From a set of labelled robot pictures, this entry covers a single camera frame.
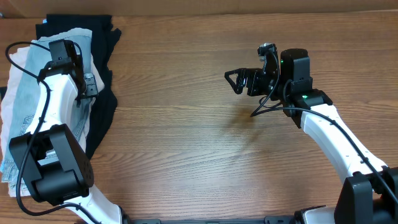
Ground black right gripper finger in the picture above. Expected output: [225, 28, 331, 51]
[224, 68, 249, 82]
[224, 73, 247, 95]

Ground light blue denim shorts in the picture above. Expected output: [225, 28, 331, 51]
[1, 45, 95, 183]

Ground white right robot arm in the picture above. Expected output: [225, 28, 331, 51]
[224, 44, 397, 224]

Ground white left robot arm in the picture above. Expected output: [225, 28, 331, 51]
[9, 39, 131, 223]

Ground black folded garment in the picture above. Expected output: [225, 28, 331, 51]
[0, 14, 123, 160]

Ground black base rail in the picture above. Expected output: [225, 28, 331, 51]
[131, 215, 300, 224]

